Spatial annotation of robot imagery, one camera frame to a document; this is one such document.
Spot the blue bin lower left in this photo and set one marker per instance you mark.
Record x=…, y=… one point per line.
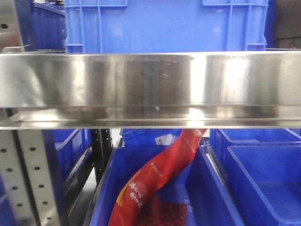
x=70, y=144

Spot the blue bin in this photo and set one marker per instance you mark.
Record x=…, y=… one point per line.
x=70, y=144
x=262, y=171
x=196, y=197

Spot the blue bin lower centre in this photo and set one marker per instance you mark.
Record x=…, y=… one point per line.
x=196, y=197

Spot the blue bin lower right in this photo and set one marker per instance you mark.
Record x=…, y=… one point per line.
x=262, y=171

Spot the red snack package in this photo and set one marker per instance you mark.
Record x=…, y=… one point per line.
x=153, y=175

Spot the large blue crate on shelf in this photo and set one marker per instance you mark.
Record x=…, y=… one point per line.
x=158, y=26

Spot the perforated grey rack upright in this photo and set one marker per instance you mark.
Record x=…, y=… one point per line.
x=32, y=178

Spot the dark blue crate upper left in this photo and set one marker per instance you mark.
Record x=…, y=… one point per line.
x=42, y=25

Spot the stainless steel shelf rail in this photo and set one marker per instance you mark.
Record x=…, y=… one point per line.
x=181, y=90

